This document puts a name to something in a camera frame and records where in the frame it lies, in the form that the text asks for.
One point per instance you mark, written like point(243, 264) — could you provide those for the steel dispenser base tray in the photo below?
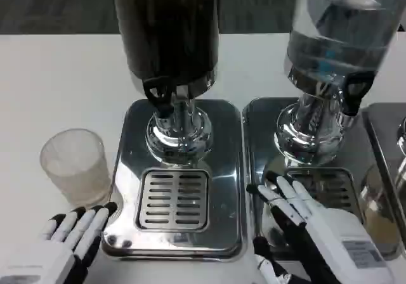
point(222, 170)
point(263, 132)
point(387, 132)

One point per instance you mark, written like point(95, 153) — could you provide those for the steel drip grid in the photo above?
point(333, 182)
point(176, 198)

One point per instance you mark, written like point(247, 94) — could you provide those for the clear ribbed glass cup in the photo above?
point(74, 170)

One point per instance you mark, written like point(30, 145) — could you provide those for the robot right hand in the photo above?
point(333, 233)

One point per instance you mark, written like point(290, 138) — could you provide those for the dark drink dispenser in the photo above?
point(165, 27)

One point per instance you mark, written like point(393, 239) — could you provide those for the black tap lever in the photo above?
point(163, 108)
point(352, 106)

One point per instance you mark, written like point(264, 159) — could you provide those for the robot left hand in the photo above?
point(63, 233)

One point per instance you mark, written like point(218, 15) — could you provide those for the chrome dispenser pedestal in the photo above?
point(403, 138)

